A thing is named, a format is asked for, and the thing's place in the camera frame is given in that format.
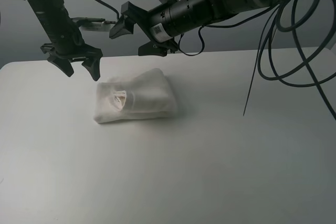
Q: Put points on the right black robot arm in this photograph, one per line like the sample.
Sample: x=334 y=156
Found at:
x=175 y=17

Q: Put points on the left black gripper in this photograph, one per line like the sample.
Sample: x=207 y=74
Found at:
x=66 y=42

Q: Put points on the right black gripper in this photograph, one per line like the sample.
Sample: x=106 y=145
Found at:
x=151 y=23

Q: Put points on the white towel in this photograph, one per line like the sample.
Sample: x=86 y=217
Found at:
x=146 y=96

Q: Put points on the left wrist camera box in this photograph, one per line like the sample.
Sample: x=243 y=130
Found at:
x=93 y=24

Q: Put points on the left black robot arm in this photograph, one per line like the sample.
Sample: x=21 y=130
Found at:
x=51 y=9

